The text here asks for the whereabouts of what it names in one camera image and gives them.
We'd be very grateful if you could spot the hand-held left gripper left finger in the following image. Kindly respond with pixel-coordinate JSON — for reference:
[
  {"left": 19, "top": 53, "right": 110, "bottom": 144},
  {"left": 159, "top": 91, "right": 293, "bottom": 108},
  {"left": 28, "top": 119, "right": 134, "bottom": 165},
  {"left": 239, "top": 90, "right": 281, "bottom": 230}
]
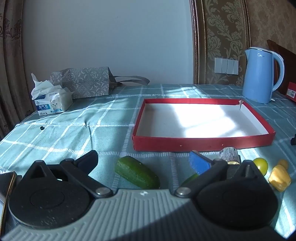
[{"left": 20, "top": 150, "right": 114, "bottom": 199}]

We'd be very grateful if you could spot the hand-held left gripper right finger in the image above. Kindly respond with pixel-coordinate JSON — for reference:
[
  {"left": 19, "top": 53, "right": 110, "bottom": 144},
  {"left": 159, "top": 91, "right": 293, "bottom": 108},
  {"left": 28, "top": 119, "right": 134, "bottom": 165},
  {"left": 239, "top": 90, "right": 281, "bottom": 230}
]
[{"left": 174, "top": 150, "right": 267, "bottom": 199}]

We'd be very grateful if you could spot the small green cucumber piece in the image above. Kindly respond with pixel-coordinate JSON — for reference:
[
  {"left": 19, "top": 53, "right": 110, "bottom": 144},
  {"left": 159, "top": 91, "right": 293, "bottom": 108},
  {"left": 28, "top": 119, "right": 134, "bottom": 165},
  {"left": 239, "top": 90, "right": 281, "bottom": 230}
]
[{"left": 180, "top": 173, "right": 200, "bottom": 187}]

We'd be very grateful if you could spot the red cardboard tray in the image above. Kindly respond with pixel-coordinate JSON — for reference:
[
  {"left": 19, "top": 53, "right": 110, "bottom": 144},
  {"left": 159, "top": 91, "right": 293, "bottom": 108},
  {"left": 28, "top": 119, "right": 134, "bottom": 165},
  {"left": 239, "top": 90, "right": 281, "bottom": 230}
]
[{"left": 132, "top": 98, "right": 276, "bottom": 152}]

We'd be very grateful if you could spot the dark eggplant piece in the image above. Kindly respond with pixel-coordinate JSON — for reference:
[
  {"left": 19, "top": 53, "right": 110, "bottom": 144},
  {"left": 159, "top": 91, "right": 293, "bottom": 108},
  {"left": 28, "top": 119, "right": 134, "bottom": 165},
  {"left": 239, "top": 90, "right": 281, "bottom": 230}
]
[{"left": 218, "top": 146, "right": 240, "bottom": 165}]

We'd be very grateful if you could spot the small green tomato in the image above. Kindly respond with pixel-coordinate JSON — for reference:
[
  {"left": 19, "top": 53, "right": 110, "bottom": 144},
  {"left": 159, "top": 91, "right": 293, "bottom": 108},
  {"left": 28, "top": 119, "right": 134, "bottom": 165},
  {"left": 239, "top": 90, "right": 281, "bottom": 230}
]
[{"left": 253, "top": 158, "right": 269, "bottom": 175}]

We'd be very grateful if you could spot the yellow banana piece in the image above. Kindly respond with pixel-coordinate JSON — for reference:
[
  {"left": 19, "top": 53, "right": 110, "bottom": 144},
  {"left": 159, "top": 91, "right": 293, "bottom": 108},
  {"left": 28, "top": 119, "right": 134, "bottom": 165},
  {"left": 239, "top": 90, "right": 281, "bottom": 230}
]
[{"left": 268, "top": 165, "right": 291, "bottom": 192}]

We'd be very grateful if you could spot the large green cucumber piece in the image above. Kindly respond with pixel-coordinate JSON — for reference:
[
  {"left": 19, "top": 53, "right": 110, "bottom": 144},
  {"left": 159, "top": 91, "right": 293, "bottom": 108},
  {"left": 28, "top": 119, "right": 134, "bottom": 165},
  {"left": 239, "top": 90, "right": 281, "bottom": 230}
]
[{"left": 116, "top": 156, "right": 161, "bottom": 189}]

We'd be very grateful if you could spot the teal checked tablecloth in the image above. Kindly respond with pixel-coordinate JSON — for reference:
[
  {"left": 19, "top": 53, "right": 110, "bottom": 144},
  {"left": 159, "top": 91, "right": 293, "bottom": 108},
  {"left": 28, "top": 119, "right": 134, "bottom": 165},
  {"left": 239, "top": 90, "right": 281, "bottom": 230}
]
[{"left": 0, "top": 83, "right": 296, "bottom": 239}]

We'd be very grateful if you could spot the red box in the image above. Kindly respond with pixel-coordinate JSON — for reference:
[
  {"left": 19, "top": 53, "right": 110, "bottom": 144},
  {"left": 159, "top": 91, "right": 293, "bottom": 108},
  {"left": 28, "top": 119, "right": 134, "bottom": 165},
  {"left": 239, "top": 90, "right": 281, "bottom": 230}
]
[{"left": 286, "top": 82, "right": 296, "bottom": 102}]

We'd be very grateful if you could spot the white tissue pack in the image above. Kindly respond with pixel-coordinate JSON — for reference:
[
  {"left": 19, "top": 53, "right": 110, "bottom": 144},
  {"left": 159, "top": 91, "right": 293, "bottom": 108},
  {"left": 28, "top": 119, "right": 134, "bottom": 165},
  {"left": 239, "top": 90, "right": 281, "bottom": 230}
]
[{"left": 31, "top": 73, "right": 73, "bottom": 117}]

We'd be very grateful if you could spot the dark wooden chair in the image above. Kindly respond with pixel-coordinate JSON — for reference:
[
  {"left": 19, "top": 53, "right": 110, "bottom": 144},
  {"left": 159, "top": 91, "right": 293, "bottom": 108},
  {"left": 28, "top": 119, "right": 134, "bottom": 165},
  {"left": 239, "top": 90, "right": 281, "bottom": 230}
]
[{"left": 267, "top": 39, "right": 296, "bottom": 95}]

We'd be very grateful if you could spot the blue electric kettle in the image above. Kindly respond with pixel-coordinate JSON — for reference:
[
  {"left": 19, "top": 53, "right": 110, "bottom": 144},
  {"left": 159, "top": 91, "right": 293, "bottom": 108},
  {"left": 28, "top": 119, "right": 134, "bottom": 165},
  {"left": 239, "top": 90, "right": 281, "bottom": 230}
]
[{"left": 242, "top": 47, "right": 285, "bottom": 104}]

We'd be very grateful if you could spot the grey patterned gift bag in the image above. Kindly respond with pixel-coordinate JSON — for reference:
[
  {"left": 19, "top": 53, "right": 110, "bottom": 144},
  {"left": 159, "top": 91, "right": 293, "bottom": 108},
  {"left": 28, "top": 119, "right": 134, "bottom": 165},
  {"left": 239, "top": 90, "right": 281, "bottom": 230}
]
[{"left": 50, "top": 67, "right": 150, "bottom": 100}]

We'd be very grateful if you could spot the white wall switch panel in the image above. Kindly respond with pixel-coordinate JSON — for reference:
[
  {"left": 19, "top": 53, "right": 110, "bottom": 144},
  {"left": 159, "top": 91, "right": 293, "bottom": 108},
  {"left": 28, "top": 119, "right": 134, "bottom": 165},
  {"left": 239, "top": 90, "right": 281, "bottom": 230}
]
[{"left": 214, "top": 57, "right": 239, "bottom": 75}]

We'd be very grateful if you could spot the dark wooden wall moulding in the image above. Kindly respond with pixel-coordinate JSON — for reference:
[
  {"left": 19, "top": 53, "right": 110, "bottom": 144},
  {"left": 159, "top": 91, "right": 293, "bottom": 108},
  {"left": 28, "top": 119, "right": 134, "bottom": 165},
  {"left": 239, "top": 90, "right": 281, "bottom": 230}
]
[{"left": 190, "top": 0, "right": 251, "bottom": 85}]

